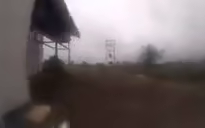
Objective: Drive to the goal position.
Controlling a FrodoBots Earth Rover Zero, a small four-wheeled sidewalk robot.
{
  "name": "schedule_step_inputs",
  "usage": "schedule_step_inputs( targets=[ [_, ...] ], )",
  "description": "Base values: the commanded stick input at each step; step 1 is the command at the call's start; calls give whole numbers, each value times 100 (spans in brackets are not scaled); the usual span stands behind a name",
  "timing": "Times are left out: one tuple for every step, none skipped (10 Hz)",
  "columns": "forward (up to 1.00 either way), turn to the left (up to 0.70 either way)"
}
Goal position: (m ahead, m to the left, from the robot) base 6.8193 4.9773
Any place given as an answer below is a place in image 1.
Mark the dark round bush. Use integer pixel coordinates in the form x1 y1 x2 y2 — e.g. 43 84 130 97
28 55 73 105

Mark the robot's own part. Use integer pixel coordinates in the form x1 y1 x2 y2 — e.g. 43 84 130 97
57 120 71 128

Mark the tall frame tower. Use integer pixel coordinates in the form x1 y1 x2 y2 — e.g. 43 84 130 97
104 38 117 65

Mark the white building with dark roof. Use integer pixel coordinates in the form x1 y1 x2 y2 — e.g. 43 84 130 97
0 0 82 116

